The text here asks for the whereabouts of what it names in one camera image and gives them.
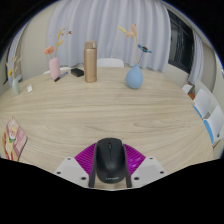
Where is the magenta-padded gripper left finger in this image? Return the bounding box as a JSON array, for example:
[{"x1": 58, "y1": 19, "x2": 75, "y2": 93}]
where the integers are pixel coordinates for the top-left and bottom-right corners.
[{"x1": 53, "y1": 141, "x2": 99, "y2": 189}]

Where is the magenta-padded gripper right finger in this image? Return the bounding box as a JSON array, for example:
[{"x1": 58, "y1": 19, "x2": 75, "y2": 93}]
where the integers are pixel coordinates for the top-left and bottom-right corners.
[{"x1": 121, "y1": 143, "x2": 167, "y2": 189}]

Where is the black computer mouse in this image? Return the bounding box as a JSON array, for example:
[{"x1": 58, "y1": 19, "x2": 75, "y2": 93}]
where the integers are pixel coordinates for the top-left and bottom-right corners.
[{"x1": 95, "y1": 137, "x2": 128, "y2": 184}]

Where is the blue vase with flowers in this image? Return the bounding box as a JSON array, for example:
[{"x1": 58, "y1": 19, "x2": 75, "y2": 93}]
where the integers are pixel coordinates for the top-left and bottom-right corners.
[{"x1": 117, "y1": 23, "x2": 153, "y2": 90}]

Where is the group of white blue chairs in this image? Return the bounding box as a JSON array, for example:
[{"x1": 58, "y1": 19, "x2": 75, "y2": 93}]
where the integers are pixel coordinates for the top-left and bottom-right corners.
[{"x1": 181, "y1": 79, "x2": 224, "y2": 149}]

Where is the dark marker pen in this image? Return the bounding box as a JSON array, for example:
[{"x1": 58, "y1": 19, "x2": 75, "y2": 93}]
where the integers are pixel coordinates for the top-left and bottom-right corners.
[{"x1": 53, "y1": 71, "x2": 69, "y2": 83}]

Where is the small black box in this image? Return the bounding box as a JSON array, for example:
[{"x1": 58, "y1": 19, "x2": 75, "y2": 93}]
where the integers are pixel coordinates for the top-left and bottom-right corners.
[{"x1": 70, "y1": 67, "x2": 85, "y2": 78}]

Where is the pink vase with flowers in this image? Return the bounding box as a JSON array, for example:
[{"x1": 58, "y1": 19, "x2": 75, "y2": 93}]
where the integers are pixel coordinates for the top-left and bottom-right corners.
[{"x1": 43, "y1": 28, "x2": 73, "y2": 81}]

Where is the gold drink bottle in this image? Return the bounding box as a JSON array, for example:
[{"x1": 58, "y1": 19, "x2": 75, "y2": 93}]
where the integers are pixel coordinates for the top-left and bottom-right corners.
[{"x1": 83, "y1": 40, "x2": 98, "y2": 84}]

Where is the green vase with flowers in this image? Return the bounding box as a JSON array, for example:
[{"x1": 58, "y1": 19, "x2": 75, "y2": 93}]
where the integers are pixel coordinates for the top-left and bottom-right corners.
[{"x1": 5, "y1": 55, "x2": 22, "y2": 96}]

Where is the white chair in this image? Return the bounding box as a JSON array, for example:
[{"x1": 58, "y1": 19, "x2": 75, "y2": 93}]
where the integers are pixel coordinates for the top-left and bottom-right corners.
[{"x1": 96, "y1": 58, "x2": 125, "y2": 69}]

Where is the narrow white curtain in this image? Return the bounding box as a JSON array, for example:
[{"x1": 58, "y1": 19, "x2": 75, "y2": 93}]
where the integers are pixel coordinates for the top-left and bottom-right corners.
[
  {"x1": 7, "y1": 21, "x2": 29, "y2": 83},
  {"x1": 187, "y1": 29, "x2": 204, "y2": 85}
]

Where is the wide white curtain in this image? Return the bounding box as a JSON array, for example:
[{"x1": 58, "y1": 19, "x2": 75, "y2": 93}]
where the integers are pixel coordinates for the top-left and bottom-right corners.
[{"x1": 46, "y1": 0, "x2": 172, "y2": 73}]

